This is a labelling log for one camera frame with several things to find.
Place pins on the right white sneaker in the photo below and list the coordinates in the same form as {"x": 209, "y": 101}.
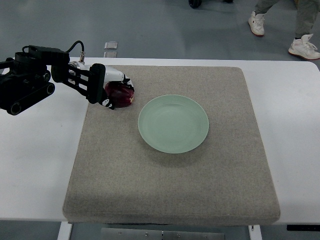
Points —
{"x": 303, "y": 48}

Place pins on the black caster wheel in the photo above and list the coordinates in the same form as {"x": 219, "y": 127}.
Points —
{"x": 194, "y": 3}

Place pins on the grey trouser leg right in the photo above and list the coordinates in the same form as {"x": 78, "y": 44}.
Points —
{"x": 307, "y": 11}

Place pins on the grey trouser leg left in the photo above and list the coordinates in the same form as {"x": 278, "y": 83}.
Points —
{"x": 262, "y": 6}

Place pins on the metal base plate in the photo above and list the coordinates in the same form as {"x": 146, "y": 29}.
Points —
{"x": 144, "y": 234}

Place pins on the grey trouser leg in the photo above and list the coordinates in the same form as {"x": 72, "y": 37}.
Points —
{"x": 307, "y": 11}
{"x": 262, "y": 6}

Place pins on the black table control panel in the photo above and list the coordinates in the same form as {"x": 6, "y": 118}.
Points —
{"x": 303, "y": 228}

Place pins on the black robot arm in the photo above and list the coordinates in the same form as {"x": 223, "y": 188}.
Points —
{"x": 34, "y": 71}

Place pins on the white right table leg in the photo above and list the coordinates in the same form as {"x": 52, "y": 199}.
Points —
{"x": 255, "y": 232}

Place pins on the beige fabric mat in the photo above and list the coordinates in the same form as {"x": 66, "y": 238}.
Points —
{"x": 117, "y": 178}

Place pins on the white table leg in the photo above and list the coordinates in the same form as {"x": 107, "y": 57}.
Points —
{"x": 65, "y": 231}
{"x": 255, "y": 232}

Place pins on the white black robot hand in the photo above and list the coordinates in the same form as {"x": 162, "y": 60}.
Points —
{"x": 113, "y": 75}

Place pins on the dark red apple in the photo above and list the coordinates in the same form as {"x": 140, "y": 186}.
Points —
{"x": 120, "y": 94}

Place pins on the pale green plate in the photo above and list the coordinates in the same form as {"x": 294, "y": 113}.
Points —
{"x": 173, "y": 124}

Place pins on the lower floor socket plate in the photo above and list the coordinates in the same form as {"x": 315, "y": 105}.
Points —
{"x": 110, "y": 54}

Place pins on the white left table leg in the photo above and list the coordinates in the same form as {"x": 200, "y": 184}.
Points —
{"x": 65, "y": 231}

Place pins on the white sneaker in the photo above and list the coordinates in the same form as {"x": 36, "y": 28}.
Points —
{"x": 303, "y": 48}
{"x": 256, "y": 23}

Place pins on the left white sneaker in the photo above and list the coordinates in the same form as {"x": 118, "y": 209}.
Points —
{"x": 256, "y": 23}

